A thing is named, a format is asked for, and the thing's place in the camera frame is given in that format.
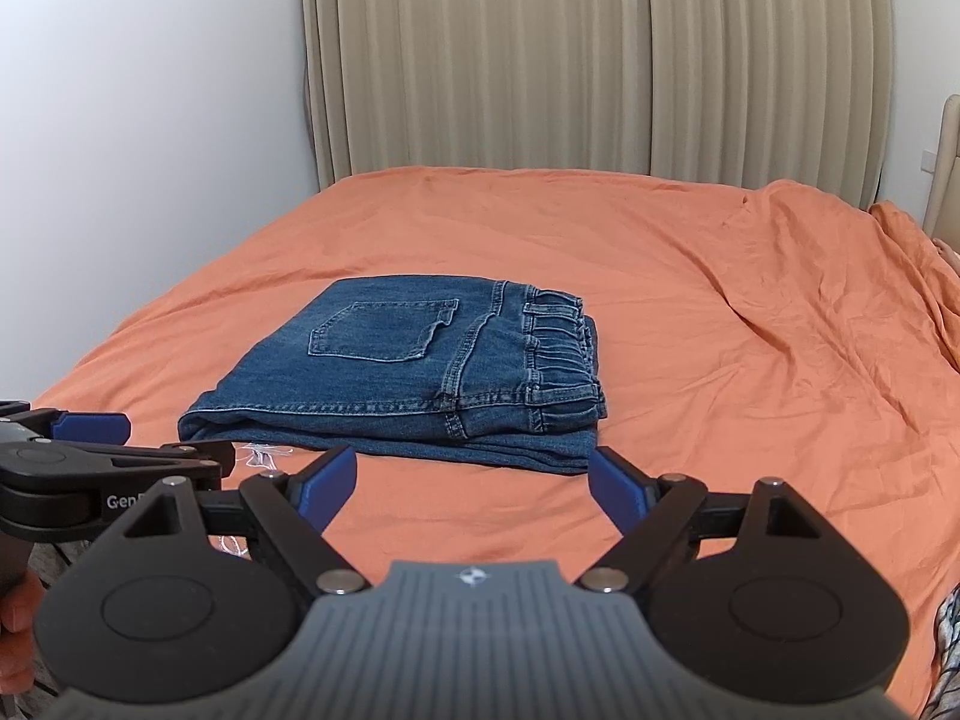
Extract beige padded headboard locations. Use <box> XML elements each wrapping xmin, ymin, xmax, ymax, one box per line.
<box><xmin>922</xmin><ymin>94</ymin><xmax>960</xmax><ymax>241</ymax></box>

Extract blue denim pants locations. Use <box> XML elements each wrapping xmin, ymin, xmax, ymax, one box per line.
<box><xmin>178</xmin><ymin>276</ymin><xmax>607</xmax><ymax>475</ymax></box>

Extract orange bed sheet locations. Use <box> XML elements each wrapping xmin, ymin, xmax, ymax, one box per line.
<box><xmin>30</xmin><ymin>165</ymin><xmax>960</xmax><ymax>713</ymax></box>

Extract beige pleated curtain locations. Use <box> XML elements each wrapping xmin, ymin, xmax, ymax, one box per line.
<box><xmin>298</xmin><ymin>0</ymin><xmax>899</xmax><ymax>192</ymax></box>

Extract white thread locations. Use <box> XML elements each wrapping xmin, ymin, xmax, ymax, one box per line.
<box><xmin>210</xmin><ymin>442</ymin><xmax>295</xmax><ymax>557</ymax></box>

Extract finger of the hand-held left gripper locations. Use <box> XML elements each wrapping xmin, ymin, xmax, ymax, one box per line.
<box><xmin>161</xmin><ymin>441</ymin><xmax>238</xmax><ymax>481</ymax></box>
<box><xmin>52</xmin><ymin>411</ymin><xmax>133</xmax><ymax>445</ymax></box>

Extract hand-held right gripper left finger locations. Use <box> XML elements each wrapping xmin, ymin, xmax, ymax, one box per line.
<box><xmin>124</xmin><ymin>444</ymin><xmax>368</xmax><ymax>596</ymax></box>

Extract person's left hand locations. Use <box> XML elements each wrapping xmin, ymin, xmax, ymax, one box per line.
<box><xmin>0</xmin><ymin>576</ymin><xmax>47</xmax><ymax>691</ymax></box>

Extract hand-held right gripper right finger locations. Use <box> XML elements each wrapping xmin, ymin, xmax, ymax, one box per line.
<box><xmin>577</xmin><ymin>448</ymin><xmax>826</xmax><ymax>593</ymax></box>

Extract person's plaid clothing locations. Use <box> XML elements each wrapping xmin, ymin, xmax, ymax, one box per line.
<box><xmin>930</xmin><ymin>585</ymin><xmax>960</xmax><ymax>700</ymax></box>

